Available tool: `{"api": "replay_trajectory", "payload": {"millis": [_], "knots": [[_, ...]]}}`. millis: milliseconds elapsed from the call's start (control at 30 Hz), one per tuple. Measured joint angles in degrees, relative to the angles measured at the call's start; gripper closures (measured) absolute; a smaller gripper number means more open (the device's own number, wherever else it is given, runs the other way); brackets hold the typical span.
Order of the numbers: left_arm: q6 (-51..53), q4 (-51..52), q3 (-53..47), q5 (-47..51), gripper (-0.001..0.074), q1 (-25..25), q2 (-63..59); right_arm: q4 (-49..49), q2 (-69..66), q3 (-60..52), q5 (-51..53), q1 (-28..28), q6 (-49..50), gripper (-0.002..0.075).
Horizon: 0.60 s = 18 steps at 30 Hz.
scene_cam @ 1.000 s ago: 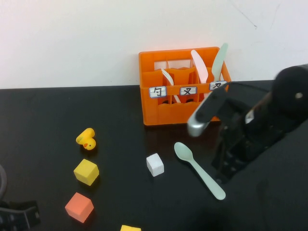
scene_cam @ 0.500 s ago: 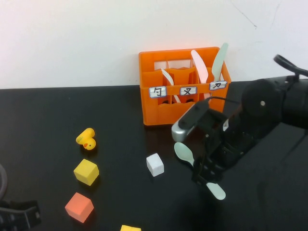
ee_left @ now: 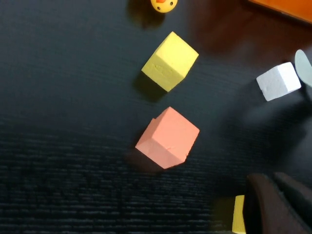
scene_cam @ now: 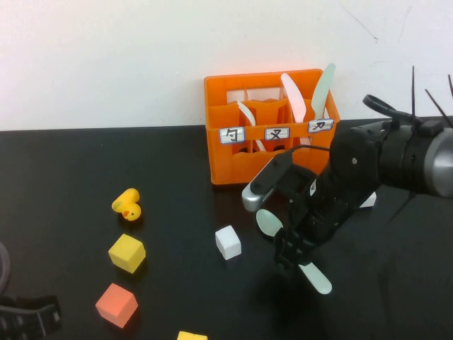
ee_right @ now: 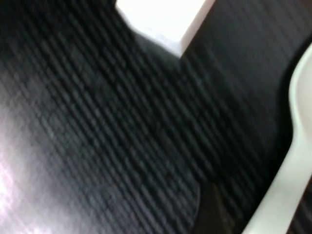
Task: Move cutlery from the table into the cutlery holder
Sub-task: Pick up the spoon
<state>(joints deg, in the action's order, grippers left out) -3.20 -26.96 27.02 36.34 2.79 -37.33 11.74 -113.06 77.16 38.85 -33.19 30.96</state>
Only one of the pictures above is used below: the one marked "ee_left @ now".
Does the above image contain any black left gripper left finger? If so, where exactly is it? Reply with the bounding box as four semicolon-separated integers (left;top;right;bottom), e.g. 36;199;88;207
243;173;311;234

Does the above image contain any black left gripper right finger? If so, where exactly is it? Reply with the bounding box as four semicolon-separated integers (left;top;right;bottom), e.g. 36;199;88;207
273;171;312;230

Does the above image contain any pale green plastic spoon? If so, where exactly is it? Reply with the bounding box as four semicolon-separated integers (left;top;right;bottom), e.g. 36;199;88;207
294;49;312;86

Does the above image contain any orange plastic cutlery holder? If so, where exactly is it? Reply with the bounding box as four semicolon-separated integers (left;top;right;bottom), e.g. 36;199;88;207
241;0;312;25

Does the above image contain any yellow foam cube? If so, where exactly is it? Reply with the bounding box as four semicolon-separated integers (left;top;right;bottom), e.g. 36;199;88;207
140;31;200;93
231;195;246;234

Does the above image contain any white foam cube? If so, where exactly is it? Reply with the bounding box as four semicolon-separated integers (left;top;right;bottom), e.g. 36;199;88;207
255;61;302;102

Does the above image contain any salmon pink foam cube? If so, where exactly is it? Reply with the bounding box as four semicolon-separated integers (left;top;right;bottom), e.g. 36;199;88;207
135;106;201;170

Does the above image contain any yellow rubber duck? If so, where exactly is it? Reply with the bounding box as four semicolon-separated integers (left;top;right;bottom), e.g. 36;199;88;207
150;0;179;14

